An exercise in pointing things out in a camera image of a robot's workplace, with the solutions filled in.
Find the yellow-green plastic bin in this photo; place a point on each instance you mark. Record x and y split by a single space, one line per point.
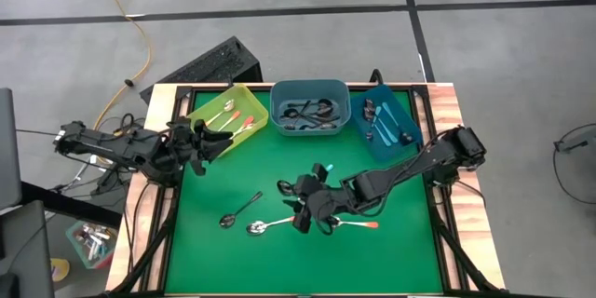
247 102

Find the yellow disc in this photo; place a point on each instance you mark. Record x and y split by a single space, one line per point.
60 270

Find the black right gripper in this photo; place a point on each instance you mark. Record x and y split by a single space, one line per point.
323 200

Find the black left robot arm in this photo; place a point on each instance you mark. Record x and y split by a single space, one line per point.
116 146

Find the blue plastic bin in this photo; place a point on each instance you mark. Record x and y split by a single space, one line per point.
402 118

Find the black table brace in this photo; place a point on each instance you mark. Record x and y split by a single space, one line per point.
458 249
149 247

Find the long blue spoon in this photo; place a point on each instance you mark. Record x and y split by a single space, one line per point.
386 134

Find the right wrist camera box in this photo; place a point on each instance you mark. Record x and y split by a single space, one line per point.
320 171

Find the black floor beam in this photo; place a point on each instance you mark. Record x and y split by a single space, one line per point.
70 205

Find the black table rail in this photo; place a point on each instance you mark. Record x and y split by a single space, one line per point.
183 92

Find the grey stand foot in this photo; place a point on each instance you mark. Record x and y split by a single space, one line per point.
575 142

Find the wooden-framed green table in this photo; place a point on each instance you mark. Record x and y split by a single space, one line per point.
444 102

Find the large black spoon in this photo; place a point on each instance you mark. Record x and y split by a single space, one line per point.
322 111

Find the black perforated metal case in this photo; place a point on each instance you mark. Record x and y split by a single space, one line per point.
209 65

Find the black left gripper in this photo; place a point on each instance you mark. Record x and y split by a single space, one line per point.
186 144

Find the black clamp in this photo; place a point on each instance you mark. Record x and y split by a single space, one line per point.
376 76

